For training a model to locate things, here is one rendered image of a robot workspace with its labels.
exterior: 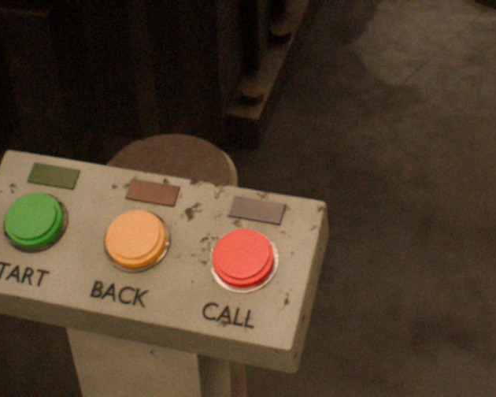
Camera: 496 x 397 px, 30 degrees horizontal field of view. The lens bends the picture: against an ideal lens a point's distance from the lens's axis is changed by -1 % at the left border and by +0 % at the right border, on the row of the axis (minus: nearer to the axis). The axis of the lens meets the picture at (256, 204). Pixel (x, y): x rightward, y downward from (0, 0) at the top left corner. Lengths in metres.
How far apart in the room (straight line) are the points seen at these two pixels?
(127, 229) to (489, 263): 0.93
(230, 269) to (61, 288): 0.12
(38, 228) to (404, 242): 0.93
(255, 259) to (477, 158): 1.09
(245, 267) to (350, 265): 0.85
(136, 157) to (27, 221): 0.20
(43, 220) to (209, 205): 0.11
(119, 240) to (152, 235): 0.02
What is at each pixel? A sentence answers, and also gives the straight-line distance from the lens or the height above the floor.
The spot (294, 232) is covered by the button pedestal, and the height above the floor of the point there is 0.61.
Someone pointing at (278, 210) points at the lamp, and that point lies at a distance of 0.64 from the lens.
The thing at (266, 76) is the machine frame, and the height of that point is 0.07.
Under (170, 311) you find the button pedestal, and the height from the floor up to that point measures 0.58.
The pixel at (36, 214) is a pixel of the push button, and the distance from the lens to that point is 0.66.
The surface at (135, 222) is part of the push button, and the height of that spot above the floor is 0.61.
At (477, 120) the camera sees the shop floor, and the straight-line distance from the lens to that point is 1.76.
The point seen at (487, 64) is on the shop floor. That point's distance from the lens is 1.91.
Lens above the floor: 1.05
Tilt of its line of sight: 43 degrees down
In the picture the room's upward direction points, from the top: 1 degrees counter-clockwise
